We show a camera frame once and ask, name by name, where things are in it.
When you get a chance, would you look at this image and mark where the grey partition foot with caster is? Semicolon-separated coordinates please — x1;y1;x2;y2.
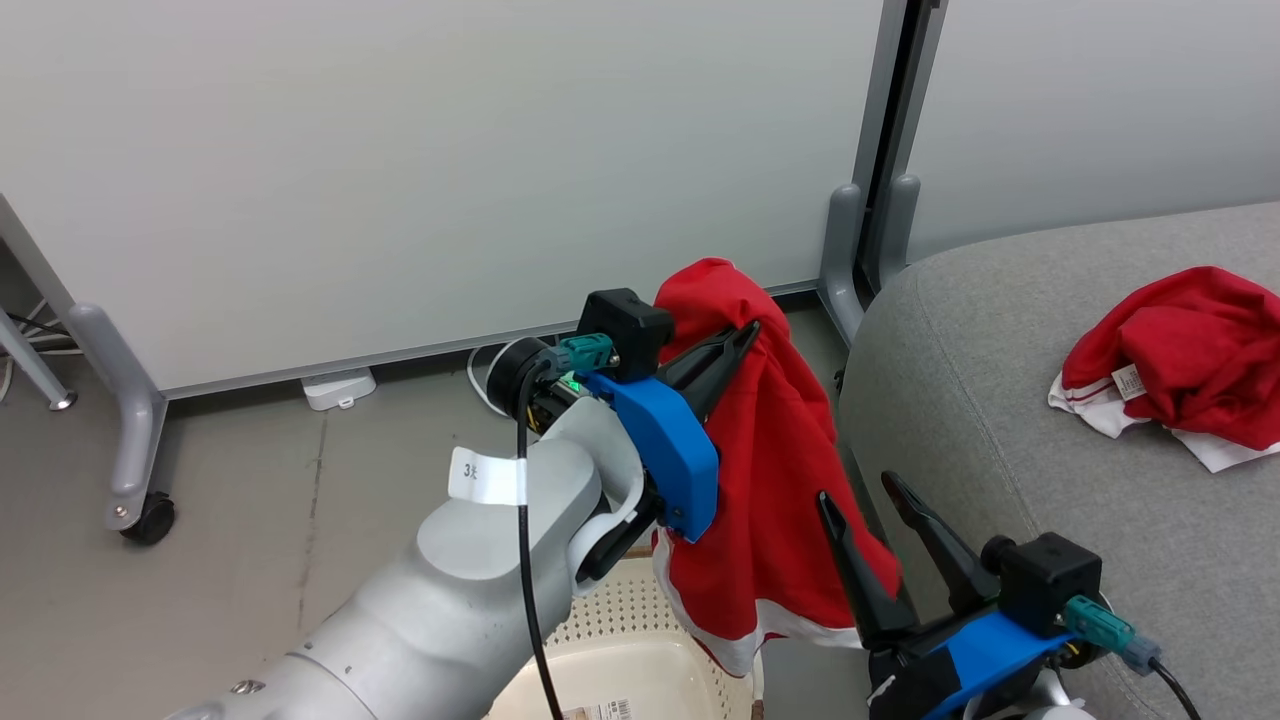
66;303;169;532

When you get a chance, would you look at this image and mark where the metal table leg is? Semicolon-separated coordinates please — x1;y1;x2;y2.
0;308;79;413

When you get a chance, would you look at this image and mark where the white cable by table leg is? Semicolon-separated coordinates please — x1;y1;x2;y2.
0;298;51;403

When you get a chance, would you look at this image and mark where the wide white partition panel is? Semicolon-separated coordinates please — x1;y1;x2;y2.
0;0;913;402

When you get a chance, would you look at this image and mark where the teal left camera connector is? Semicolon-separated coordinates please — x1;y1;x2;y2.
553;333;615;374

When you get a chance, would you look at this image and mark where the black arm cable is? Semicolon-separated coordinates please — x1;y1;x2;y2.
1148;660;1203;720
514;358;567;720

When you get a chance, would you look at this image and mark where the white coiled cable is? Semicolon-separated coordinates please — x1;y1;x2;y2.
466;344;513;418

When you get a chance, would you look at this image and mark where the red shirt with white hem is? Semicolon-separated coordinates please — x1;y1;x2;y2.
651;258;904;680

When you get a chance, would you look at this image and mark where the white power adapter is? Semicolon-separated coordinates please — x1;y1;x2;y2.
300;366;378;413

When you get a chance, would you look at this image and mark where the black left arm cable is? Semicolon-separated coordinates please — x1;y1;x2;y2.
514;358;567;720

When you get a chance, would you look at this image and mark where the teal camera connector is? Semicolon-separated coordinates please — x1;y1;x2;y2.
1062;595;1165;677
553;333;615;374

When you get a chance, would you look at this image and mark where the narrow white partition panel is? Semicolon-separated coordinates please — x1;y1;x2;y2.
900;0;1280;265

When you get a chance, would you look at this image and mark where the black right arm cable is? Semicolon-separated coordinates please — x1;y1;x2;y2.
1148;660;1203;720

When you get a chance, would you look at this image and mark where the white perforated laundry basket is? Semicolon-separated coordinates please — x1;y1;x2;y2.
484;555;767;720

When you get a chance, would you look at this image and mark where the black caster wheel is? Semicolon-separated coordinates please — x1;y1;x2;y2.
120;491;177;547

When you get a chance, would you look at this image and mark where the black cable by table leg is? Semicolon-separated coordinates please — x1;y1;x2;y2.
5;311;73;343

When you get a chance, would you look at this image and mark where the red shirt with neck label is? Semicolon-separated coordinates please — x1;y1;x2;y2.
1047;265;1280;475

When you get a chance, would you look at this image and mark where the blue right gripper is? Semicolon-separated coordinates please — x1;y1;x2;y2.
816;471;1079;720

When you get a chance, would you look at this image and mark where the grey fabric sofa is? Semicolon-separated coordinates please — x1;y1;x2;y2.
837;202;1280;720

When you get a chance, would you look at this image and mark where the teal right camera connector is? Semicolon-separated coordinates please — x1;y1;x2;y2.
1062;595;1165;677

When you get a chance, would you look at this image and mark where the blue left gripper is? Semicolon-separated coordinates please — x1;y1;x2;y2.
578;320;762;544

